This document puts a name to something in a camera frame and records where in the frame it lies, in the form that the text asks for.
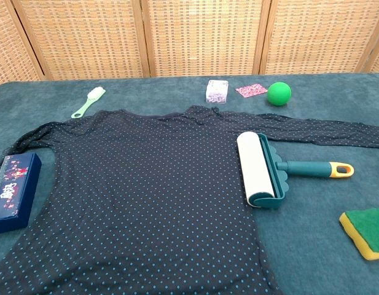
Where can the woven wooden folding screen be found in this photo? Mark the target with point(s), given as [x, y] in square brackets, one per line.
[201, 37]

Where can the light green cleaning brush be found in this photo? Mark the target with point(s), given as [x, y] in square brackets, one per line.
[90, 99]

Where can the teal carpet table cover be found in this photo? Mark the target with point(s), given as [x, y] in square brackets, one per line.
[315, 221]

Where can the green yellow scrub sponge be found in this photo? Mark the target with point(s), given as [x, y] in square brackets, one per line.
[368, 229]

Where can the dark blue printed box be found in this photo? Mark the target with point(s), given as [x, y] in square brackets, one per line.
[14, 190]

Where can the pink patterned square card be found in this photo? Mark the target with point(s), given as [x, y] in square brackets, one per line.
[251, 90]

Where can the green ball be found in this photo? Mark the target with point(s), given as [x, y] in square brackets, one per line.
[279, 94]

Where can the dark blue polka dot shirt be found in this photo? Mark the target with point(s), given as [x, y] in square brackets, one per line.
[146, 184]

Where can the white purple patterned box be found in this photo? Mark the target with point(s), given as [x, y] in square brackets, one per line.
[217, 91]

